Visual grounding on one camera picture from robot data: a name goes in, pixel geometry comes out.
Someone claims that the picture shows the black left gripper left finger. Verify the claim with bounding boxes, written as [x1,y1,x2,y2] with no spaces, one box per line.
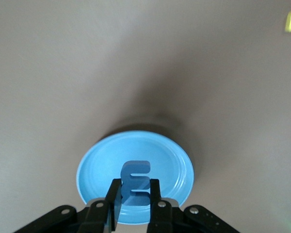
[79,178,123,233]

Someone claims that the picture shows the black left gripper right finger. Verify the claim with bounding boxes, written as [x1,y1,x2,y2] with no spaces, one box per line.
[146,179,176,233]

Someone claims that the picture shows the blue foam letter m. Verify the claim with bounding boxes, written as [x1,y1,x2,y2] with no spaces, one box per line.
[120,160,152,207]

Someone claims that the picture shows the blue round plate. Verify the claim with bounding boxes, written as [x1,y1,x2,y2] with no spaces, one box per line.
[75,131,195,225]

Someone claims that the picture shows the brown table cover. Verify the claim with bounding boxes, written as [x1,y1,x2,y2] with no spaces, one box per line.
[0,0,291,233]

